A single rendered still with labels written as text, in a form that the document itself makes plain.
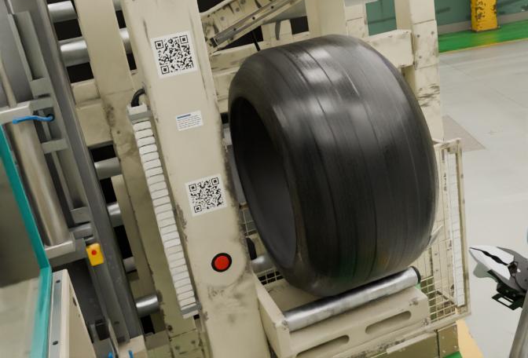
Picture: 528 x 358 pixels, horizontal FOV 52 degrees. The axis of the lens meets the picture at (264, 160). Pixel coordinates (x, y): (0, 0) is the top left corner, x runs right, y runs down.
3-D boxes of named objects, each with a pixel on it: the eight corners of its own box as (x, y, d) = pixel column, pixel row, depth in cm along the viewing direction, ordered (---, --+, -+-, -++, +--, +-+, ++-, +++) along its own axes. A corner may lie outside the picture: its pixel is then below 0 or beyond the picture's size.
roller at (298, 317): (275, 321, 122) (283, 338, 118) (275, 310, 118) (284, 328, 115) (408, 272, 131) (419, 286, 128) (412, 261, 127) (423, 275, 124)
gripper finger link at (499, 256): (456, 257, 116) (496, 279, 115) (472, 245, 111) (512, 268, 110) (460, 246, 118) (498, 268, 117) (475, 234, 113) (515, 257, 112)
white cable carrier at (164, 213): (183, 319, 118) (128, 109, 102) (179, 307, 122) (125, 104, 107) (203, 312, 119) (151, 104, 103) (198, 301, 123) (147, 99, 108)
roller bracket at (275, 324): (282, 363, 114) (274, 324, 111) (231, 277, 150) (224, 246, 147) (297, 357, 115) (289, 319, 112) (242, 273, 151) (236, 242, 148)
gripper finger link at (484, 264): (453, 268, 114) (493, 291, 113) (469, 257, 109) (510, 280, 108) (456, 257, 116) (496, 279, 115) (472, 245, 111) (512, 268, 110)
